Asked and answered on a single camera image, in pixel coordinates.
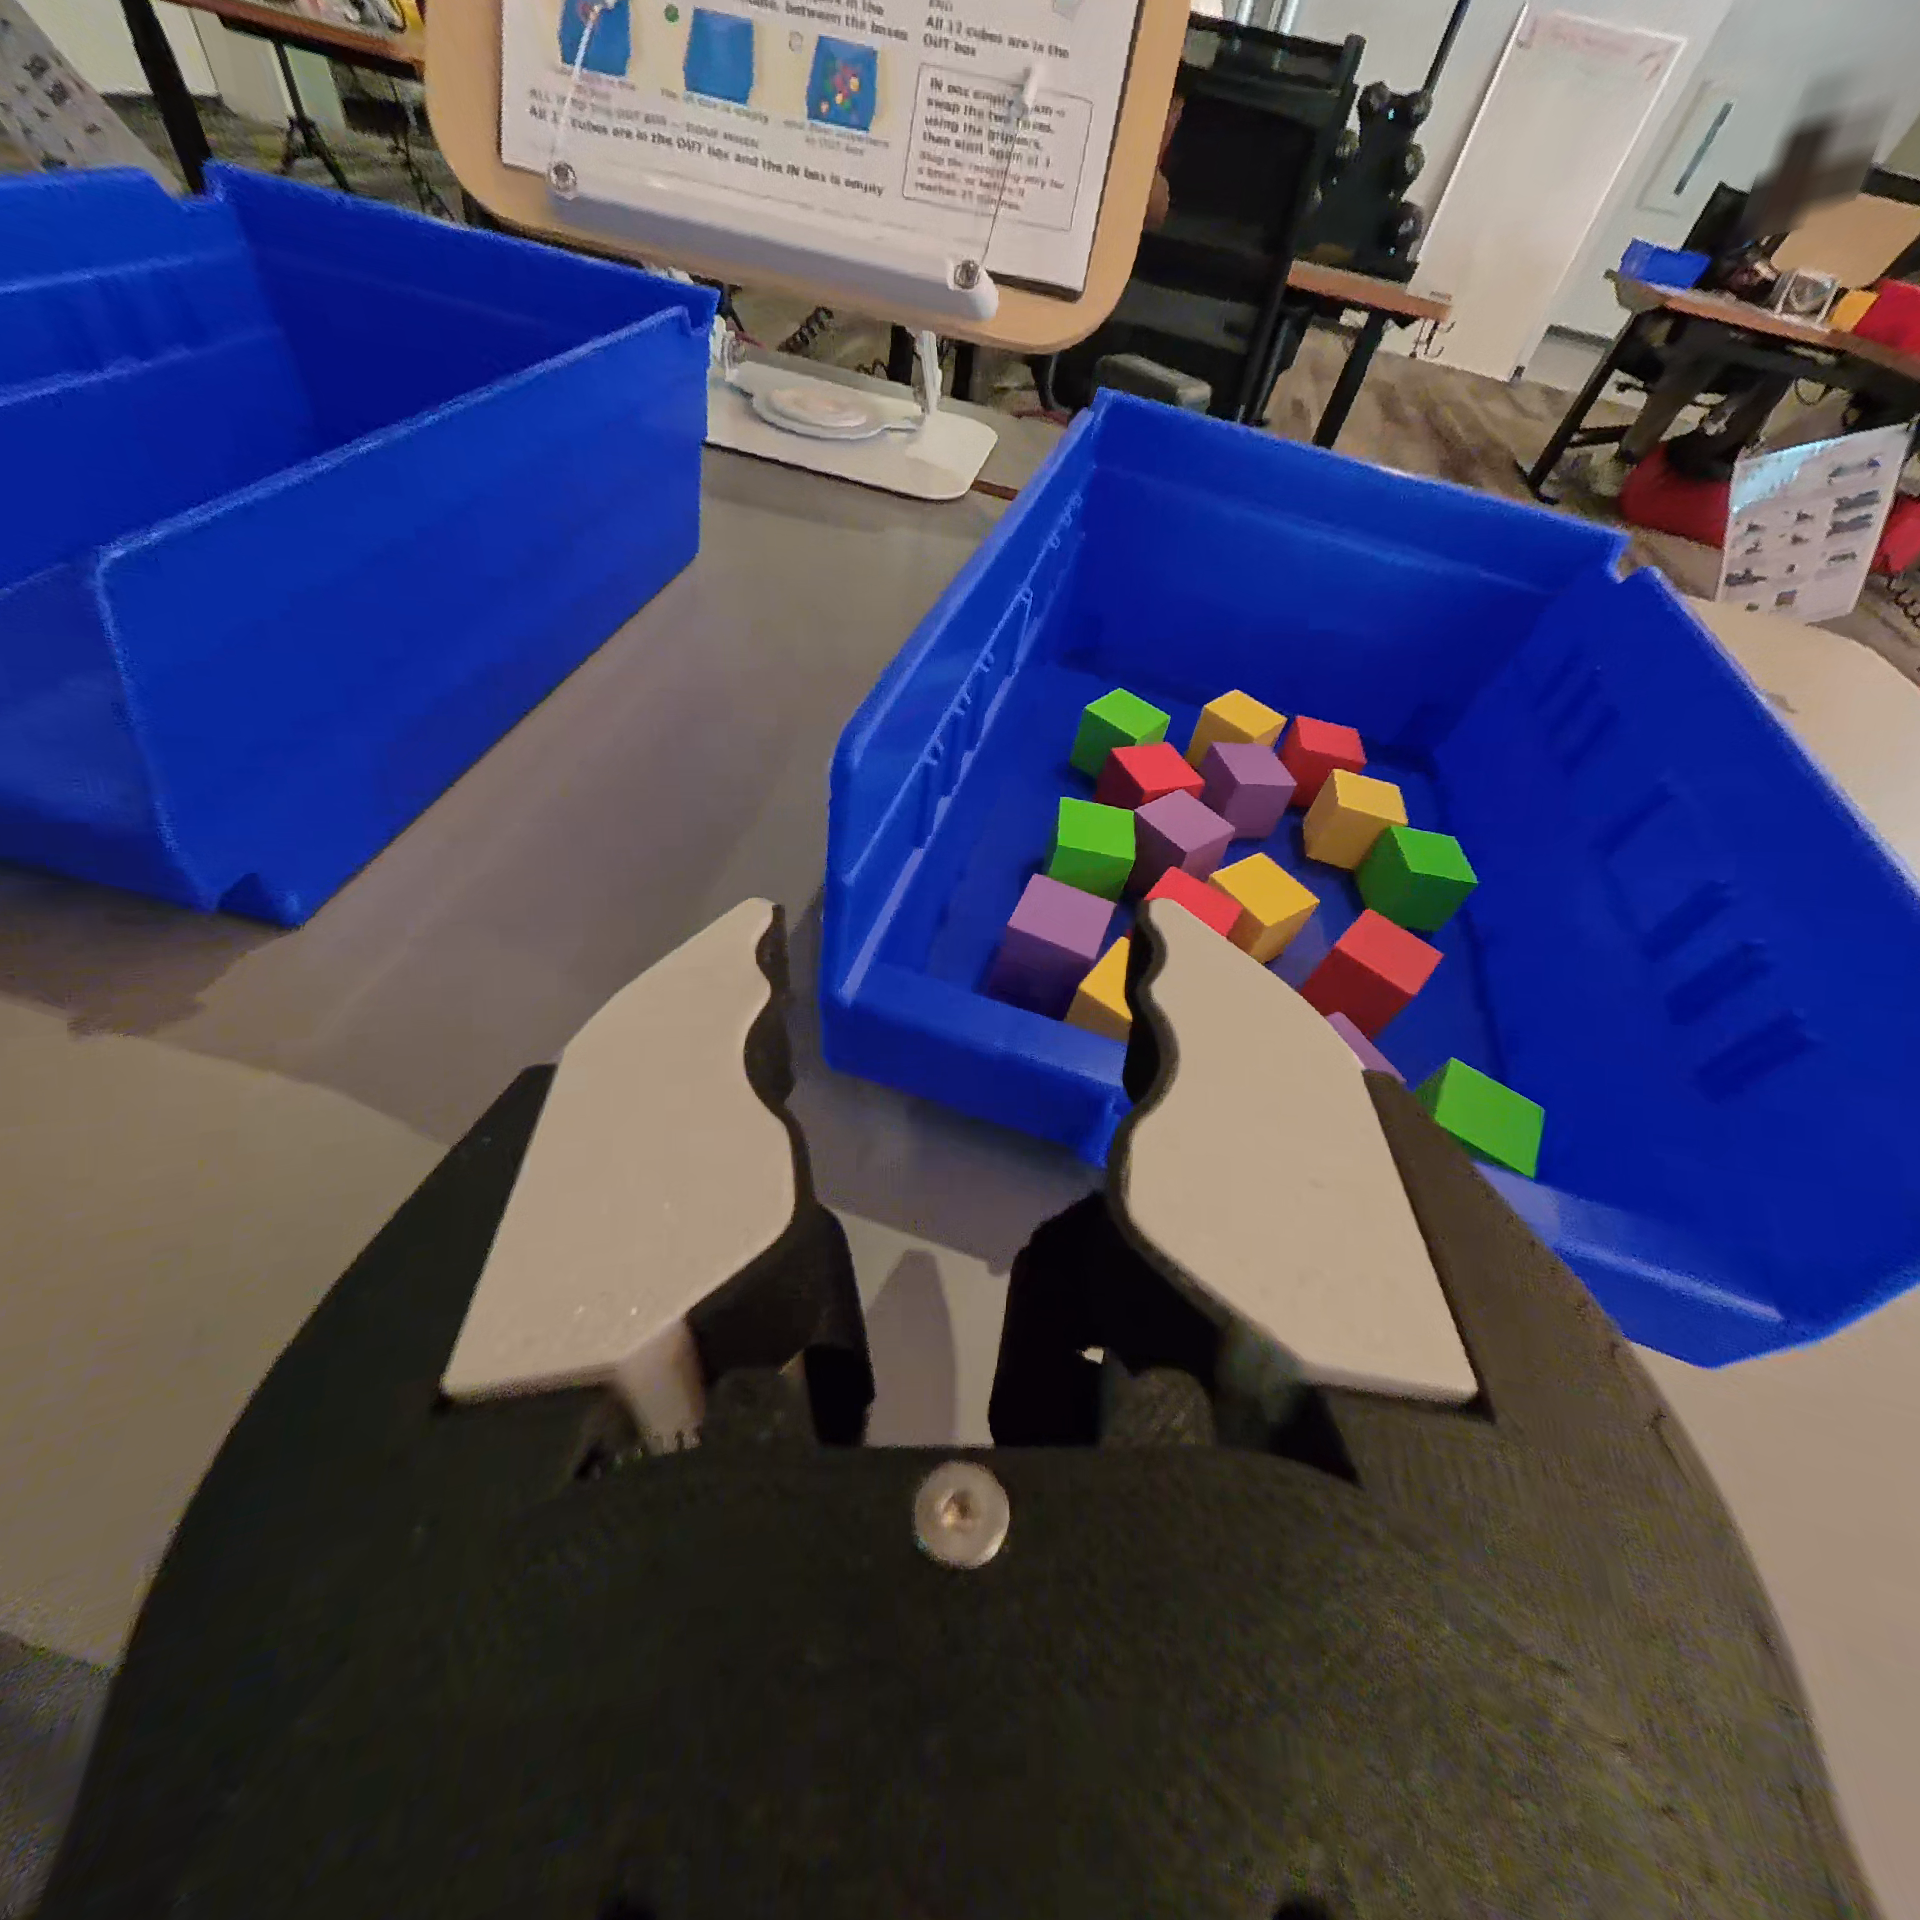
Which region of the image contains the printed paper sheet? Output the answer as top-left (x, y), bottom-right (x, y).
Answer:
top-left (1717, 424), bottom-right (1913, 623)

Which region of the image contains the white stand base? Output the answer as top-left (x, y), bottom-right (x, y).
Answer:
top-left (706, 352), bottom-right (998, 504)

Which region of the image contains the green cube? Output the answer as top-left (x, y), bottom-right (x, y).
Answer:
top-left (1354, 824), bottom-right (1479, 935)
top-left (1070, 687), bottom-right (1173, 781)
top-left (1047, 797), bottom-right (1138, 903)
top-left (1414, 1058), bottom-right (1547, 1178)

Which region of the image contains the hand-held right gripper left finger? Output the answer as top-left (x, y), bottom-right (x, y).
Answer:
top-left (440, 900), bottom-right (818, 1443)

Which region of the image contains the white board panel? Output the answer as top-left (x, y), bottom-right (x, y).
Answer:
top-left (1409, 0), bottom-right (1689, 384)

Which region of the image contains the black equipment cart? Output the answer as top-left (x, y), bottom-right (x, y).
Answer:
top-left (1050, 15), bottom-right (1420, 430)

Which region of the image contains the blue plastic bin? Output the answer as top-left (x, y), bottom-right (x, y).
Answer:
top-left (822, 388), bottom-right (1920, 1369)
top-left (0, 161), bottom-right (722, 929)

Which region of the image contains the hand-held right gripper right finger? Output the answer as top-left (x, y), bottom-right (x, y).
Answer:
top-left (1108, 900), bottom-right (1485, 1406)

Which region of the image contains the wooden side table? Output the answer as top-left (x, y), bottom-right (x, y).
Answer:
top-left (1281, 258), bottom-right (1454, 452)

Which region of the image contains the wooden work table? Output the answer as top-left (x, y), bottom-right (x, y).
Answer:
top-left (1523, 269), bottom-right (1920, 504)

